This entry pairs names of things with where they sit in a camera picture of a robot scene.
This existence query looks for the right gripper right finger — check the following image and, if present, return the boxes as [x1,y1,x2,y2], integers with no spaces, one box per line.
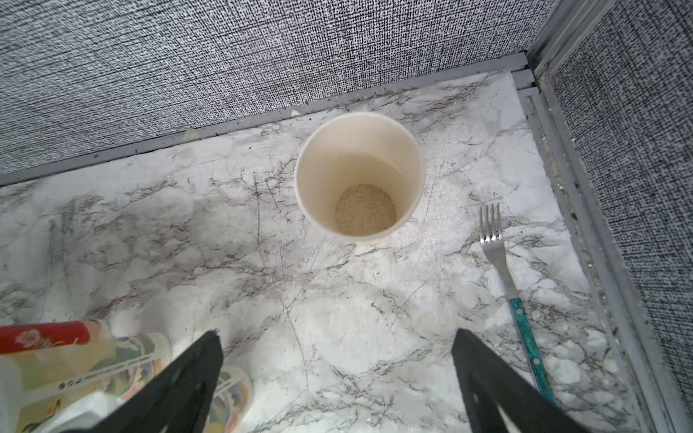
[451,328,586,432]

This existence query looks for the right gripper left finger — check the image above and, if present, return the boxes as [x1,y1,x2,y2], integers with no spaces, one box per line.
[81,331,223,432]

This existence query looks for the red flower paper cup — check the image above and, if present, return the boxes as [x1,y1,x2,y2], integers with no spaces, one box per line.
[12,354,254,432]

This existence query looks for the red patterned paper cup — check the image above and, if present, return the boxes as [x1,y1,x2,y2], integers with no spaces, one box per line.
[1,319,113,355]

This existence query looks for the translucent leak-proof paper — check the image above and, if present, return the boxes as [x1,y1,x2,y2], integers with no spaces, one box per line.
[1,352,128,432]

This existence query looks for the green handled fork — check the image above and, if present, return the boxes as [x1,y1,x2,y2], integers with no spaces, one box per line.
[479,204,558,405]

